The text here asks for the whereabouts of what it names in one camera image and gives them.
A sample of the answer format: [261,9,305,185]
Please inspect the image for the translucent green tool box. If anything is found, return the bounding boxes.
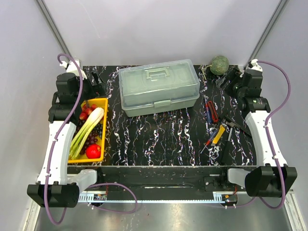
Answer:
[118,59,200,117]

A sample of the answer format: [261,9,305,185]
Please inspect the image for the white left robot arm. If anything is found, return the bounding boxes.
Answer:
[27,60,107,208]

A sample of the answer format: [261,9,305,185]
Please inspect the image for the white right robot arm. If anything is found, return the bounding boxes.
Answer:
[216,59,297,199]

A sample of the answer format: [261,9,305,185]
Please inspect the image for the red black utility tool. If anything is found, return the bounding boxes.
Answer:
[207,101,219,123]

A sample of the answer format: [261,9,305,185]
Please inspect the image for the green melon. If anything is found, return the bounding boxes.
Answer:
[210,55,229,76]

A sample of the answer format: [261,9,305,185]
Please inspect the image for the yellow plastic bin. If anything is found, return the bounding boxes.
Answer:
[68,98,108,164]

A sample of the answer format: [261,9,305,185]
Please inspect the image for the blue red screwdriver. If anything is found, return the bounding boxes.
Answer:
[204,97,212,124]

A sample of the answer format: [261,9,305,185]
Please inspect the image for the dark purple grapes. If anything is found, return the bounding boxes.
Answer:
[79,120,103,155]

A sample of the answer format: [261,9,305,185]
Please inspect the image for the yellow utility knife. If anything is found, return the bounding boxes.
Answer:
[212,125,226,145]

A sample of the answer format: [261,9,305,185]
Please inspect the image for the white green leek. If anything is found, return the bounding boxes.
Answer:
[69,107,104,160]

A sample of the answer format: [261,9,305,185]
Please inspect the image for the red apple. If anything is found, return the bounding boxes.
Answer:
[86,144,101,159]

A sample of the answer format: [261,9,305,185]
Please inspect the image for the small red screwdriver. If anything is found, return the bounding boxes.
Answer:
[200,129,218,153]

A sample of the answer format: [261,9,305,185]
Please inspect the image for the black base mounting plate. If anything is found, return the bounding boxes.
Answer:
[67,166,260,200]

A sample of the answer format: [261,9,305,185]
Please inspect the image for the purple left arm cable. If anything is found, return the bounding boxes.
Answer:
[44,53,84,226]

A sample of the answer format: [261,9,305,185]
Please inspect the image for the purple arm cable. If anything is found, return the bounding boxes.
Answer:
[257,60,291,209]
[44,53,84,226]

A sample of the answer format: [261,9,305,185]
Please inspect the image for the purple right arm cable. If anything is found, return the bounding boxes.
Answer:
[257,60,291,209]

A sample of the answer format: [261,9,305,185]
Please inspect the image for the left aluminium frame post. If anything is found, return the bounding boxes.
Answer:
[34,0,72,56]

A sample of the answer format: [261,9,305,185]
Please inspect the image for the aluminium frame post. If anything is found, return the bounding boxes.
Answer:
[34,0,72,56]
[243,0,289,69]

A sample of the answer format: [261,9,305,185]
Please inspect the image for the right aluminium frame post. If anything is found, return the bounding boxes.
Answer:
[243,0,289,69]

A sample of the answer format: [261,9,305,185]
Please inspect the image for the white slotted cable duct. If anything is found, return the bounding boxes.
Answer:
[78,191,238,205]

